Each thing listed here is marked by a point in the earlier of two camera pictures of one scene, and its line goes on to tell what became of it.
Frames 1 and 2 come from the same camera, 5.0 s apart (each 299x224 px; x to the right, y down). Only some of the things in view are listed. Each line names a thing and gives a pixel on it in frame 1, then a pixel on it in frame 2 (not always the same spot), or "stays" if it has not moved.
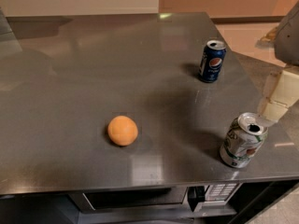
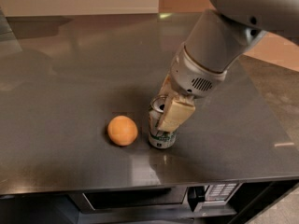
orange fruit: x=122 y=131 stays
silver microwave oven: x=205 y=200 stays
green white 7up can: x=244 y=139 to x=159 y=139
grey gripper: x=289 y=41 to x=191 y=75
